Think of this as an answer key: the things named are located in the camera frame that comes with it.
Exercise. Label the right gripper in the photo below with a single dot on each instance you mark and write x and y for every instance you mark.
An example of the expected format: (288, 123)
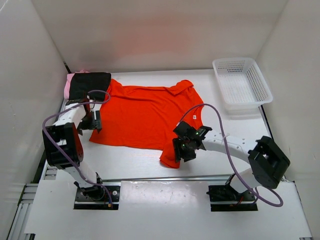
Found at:
(179, 153)

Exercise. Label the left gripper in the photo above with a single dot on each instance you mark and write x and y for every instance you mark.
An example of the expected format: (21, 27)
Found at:
(95, 124)

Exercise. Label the black t-shirt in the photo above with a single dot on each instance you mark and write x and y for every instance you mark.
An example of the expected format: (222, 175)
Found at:
(94, 84)

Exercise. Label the orange t-shirt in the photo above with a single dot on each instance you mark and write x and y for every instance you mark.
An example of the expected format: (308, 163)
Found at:
(144, 117)

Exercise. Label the pink t-shirt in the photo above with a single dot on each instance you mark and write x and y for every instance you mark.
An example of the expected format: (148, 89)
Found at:
(67, 86)

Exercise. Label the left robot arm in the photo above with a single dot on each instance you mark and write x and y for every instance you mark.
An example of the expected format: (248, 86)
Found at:
(62, 144)

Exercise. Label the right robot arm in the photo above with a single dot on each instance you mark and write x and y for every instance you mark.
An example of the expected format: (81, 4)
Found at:
(268, 163)

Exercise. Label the white plastic basket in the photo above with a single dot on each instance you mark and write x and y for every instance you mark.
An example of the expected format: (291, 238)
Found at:
(242, 85)

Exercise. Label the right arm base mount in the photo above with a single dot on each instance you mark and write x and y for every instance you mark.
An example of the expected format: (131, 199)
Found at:
(224, 199)

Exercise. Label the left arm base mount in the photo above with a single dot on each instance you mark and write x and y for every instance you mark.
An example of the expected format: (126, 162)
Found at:
(96, 198)

